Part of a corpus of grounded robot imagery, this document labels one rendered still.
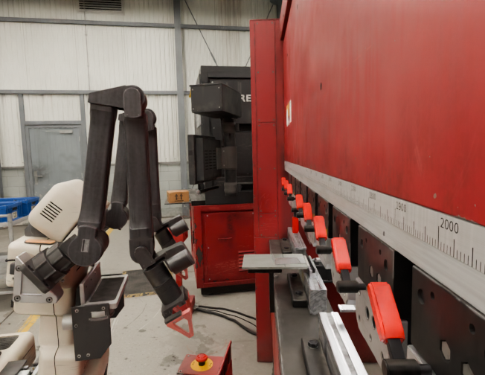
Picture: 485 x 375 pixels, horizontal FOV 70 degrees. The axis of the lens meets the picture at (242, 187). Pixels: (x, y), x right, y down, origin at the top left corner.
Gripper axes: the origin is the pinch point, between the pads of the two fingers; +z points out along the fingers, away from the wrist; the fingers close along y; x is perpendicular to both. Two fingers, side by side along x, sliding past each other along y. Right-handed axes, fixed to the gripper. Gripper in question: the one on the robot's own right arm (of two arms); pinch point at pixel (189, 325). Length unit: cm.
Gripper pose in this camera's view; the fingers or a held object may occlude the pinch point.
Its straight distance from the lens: 103.1
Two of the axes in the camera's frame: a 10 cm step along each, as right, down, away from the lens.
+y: -1.8, -0.9, 9.8
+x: -8.6, 4.9, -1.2
